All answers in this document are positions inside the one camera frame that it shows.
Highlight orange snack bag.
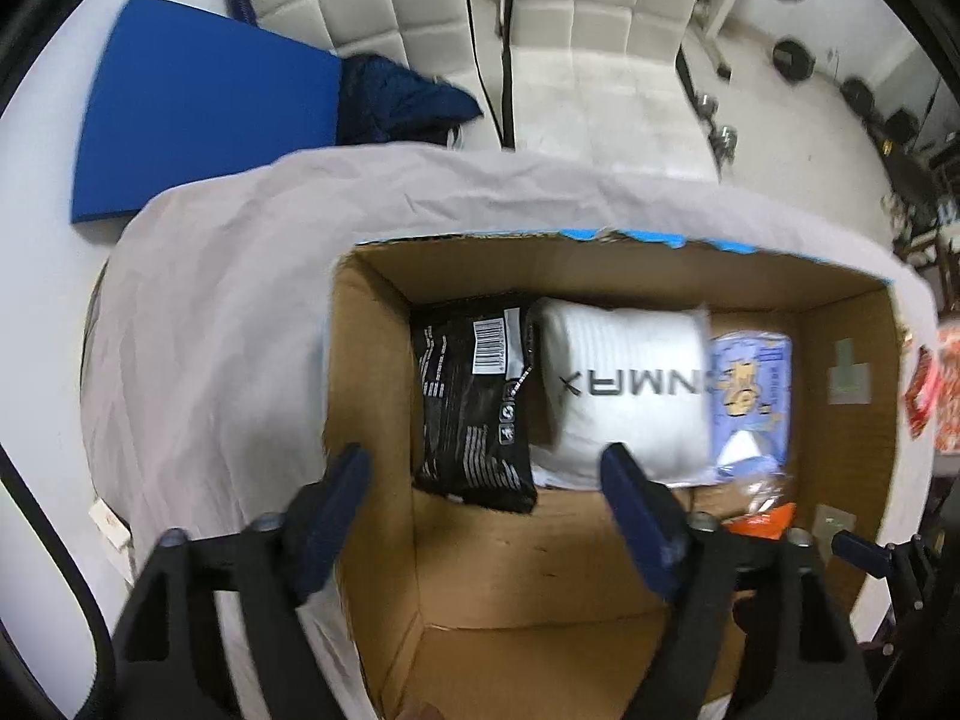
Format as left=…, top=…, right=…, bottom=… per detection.
left=724, top=502, right=796, bottom=539

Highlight black snack bag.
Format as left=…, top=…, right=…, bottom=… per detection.
left=410, top=294, right=537, bottom=515

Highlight orange patterned cloth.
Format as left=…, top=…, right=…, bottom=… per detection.
left=935, top=319, right=960, bottom=455

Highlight red floral snack bag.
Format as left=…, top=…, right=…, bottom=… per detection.
left=905, top=344, right=942, bottom=440

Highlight blue cartoon tissue pack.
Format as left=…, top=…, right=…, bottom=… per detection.
left=711, top=330, right=793, bottom=481

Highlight grey tablecloth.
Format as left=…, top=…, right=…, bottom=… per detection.
left=80, top=145, right=937, bottom=718

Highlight white pillow pack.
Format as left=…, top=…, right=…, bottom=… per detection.
left=529, top=298, right=716, bottom=491

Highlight open cardboard box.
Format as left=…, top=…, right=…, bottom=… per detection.
left=317, top=227, right=902, bottom=720

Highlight small dumbbells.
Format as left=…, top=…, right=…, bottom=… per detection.
left=695, top=93, right=739, bottom=169

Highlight right white quilted chair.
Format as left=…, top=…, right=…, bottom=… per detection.
left=503, top=0, right=719, bottom=184

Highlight white quilted chair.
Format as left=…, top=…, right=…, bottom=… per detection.
left=249, top=0, right=501, bottom=149
left=503, top=0, right=719, bottom=184

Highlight blue foam mat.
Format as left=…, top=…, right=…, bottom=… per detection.
left=70, top=0, right=342, bottom=223

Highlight dark blue garment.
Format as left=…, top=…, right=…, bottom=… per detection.
left=337, top=54, right=483, bottom=146

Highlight left white quilted chair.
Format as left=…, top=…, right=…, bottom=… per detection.
left=249, top=0, right=501, bottom=149

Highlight white wall plug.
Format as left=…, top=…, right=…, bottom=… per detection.
left=88, top=499, right=132, bottom=554

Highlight black cable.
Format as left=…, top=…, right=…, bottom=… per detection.
left=0, top=443, right=114, bottom=720

